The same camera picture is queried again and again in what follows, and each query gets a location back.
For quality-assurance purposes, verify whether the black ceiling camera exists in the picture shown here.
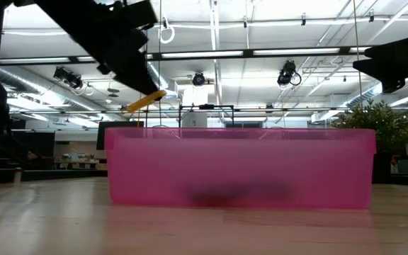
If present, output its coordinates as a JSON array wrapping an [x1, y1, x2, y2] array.
[[191, 71, 207, 87], [276, 59, 302, 87], [53, 66, 84, 90]]

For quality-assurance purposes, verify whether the orange spring keychain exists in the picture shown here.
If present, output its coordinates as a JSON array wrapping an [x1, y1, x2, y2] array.
[[125, 89, 166, 114]]

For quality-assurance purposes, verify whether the small green potted plant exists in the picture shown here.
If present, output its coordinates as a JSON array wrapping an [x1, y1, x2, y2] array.
[[331, 98, 408, 184]]

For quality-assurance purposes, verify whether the pink plastic bin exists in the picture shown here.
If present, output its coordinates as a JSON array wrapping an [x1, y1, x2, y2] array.
[[103, 127, 378, 210]]

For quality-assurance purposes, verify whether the white cable loop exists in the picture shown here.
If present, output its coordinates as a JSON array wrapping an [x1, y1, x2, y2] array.
[[157, 17, 176, 45]]

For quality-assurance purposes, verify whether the black bar with light strips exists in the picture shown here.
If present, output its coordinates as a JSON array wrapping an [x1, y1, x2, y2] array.
[[0, 44, 373, 67]]

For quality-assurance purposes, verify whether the black display screen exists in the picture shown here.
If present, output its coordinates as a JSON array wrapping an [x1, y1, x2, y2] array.
[[96, 120, 145, 151]]

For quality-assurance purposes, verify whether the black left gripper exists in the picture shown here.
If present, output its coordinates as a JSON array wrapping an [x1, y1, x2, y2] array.
[[83, 10, 162, 97]]

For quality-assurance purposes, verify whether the black metal stand frame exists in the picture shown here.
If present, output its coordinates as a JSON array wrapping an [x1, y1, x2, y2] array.
[[178, 103, 236, 129]]

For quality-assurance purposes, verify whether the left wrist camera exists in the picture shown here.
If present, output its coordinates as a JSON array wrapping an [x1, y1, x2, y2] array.
[[117, 0, 159, 32]]

